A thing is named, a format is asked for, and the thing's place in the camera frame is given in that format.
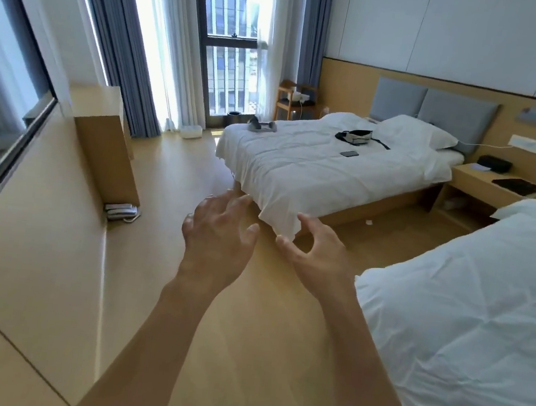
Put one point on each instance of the person's right hand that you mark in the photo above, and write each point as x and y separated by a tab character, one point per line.
326	266

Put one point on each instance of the person's left hand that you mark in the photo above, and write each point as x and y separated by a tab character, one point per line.
216	247

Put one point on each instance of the wooden nightstand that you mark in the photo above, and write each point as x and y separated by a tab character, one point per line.
475	184

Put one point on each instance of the person's right forearm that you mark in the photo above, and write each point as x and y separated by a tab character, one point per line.
371	393

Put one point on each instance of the person's left forearm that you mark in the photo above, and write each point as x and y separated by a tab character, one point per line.
146	361

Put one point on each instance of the white bed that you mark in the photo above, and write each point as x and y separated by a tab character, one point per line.
310	176
466	332

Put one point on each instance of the white desk telephone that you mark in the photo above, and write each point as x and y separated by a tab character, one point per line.
120	212

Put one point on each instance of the black phone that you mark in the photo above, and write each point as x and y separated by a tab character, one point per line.
350	154

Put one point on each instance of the white floor box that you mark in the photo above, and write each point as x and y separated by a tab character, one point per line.
190	131

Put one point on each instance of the black waste bin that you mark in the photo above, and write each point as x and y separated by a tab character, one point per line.
233	119

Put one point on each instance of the grey black device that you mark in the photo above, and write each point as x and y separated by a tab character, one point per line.
260	125

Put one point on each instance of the black white bag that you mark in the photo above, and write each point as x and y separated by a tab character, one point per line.
359	137

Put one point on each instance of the wooden desk partition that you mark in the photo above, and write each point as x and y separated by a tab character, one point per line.
107	161

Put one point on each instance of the clear plastic bottle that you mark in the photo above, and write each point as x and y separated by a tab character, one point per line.
454	204

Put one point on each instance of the wooden chair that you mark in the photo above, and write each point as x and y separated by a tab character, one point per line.
283	100

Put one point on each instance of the white bundle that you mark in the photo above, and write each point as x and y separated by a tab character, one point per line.
302	97

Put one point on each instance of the wooden headboard panel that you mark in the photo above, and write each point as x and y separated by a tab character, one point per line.
345	88

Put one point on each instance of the grey headboard cushion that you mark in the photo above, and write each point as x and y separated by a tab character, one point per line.
398	97
459	114

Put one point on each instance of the black leather tissue box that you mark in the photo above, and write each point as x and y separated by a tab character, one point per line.
494	165

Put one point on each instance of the white sheer curtain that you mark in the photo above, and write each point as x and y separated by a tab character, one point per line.
169	52
283	41

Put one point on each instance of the tall black framed window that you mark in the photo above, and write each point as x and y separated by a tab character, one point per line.
229	42

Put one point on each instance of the blue grey curtain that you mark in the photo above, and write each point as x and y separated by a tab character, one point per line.
121	46
315	31

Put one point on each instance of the wooden television wall panel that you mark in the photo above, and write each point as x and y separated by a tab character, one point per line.
23	253

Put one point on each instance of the white switch socket panel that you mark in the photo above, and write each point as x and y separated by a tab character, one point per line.
531	145

